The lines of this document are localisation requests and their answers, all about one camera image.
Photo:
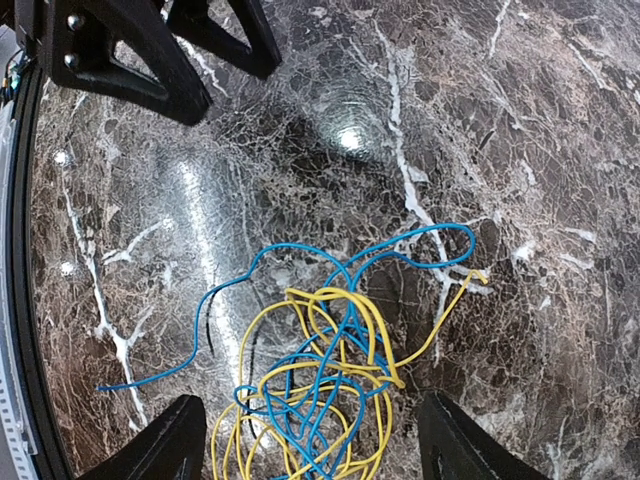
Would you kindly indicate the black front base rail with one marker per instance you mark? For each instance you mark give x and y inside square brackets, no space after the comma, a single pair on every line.
[49,459]

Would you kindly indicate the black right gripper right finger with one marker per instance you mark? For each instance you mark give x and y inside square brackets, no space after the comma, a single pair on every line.
[453,446]

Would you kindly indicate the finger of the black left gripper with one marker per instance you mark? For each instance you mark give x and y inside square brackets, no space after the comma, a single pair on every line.
[259,56]
[122,49]

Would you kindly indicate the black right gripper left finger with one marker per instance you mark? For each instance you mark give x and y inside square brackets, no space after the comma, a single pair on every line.
[170,447]

